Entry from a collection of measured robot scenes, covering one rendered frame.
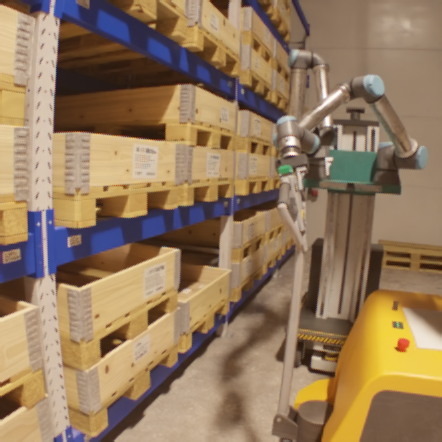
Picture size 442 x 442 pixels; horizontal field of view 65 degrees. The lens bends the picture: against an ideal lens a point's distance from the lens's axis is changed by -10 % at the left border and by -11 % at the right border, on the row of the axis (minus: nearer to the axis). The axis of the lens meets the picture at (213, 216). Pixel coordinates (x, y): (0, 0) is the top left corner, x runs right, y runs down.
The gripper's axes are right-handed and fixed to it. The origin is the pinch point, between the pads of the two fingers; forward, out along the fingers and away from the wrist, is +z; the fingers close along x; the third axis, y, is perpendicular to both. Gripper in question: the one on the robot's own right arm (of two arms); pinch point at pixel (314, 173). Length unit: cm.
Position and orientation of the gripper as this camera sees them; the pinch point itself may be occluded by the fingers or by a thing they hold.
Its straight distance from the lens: 206.4
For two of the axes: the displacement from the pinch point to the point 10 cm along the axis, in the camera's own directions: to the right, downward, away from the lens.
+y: 2.5, 2.8, 9.3
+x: -9.7, 0.5, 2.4
